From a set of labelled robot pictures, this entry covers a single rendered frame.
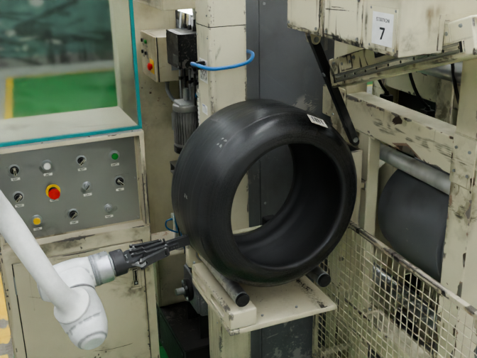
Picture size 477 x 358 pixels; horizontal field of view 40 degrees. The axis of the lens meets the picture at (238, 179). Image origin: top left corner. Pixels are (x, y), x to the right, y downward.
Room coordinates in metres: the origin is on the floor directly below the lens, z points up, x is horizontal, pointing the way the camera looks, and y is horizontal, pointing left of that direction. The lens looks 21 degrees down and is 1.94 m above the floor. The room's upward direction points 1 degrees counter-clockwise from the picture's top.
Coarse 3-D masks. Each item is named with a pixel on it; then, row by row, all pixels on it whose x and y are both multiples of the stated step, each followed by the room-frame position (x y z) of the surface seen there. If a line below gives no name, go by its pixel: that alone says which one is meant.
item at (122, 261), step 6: (114, 252) 1.70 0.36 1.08; (120, 252) 1.70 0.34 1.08; (126, 252) 1.74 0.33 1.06; (114, 258) 1.68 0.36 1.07; (120, 258) 1.68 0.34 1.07; (126, 258) 1.71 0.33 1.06; (132, 258) 1.70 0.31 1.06; (138, 258) 1.70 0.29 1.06; (114, 264) 1.67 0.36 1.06; (120, 264) 1.67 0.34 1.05; (126, 264) 1.68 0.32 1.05; (120, 270) 1.67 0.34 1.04; (126, 270) 1.68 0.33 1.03
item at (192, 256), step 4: (248, 228) 2.12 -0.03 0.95; (252, 228) 2.12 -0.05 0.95; (256, 228) 2.12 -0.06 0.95; (236, 232) 2.09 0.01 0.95; (240, 232) 2.09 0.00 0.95; (244, 232) 2.10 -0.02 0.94; (188, 248) 2.02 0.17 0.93; (192, 248) 2.02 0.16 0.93; (188, 252) 2.02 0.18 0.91; (192, 252) 2.02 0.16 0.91; (196, 252) 2.03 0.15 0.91; (188, 256) 2.02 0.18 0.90; (192, 256) 2.02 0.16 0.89; (196, 256) 2.03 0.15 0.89; (188, 260) 2.02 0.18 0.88; (192, 260) 2.02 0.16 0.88; (196, 260) 2.03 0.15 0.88; (200, 260) 2.03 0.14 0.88; (188, 264) 2.02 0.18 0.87; (192, 264) 2.02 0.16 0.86
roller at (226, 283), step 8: (200, 256) 2.01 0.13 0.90; (208, 264) 1.94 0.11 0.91; (216, 272) 1.87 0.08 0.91; (224, 280) 1.82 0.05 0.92; (224, 288) 1.80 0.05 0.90; (232, 288) 1.76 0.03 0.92; (240, 288) 1.75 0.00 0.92; (232, 296) 1.74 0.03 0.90; (240, 296) 1.72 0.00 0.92; (248, 296) 1.73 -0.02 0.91; (240, 304) 1.72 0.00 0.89
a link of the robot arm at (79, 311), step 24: (0, 192) 1.47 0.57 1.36; (0, 216) 1.46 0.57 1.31; (24, 240) 1.47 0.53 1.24; (24, 264) 1.46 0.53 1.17; (48, 264) 1.47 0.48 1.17; (48, 288) 1.44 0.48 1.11; (72, 288) 1.53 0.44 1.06; (72, 312) 1.46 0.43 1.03; (96, 312) 1.49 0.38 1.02; (72, 336) 1.45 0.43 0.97; (96, 336) 1.44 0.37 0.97
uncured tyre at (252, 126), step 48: (192, 144) 1.86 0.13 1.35; (240, 144) 1.74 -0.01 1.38; (288, 144) 2.12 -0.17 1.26; (336, 144) 1.87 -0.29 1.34; (192, 192) 1.74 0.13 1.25; (336, 192) 2.01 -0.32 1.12; (192, 240) 1.76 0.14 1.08; (240, 240) 2.00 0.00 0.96; (288, 240) 2.04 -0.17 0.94; (336, 240) 1.86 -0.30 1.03
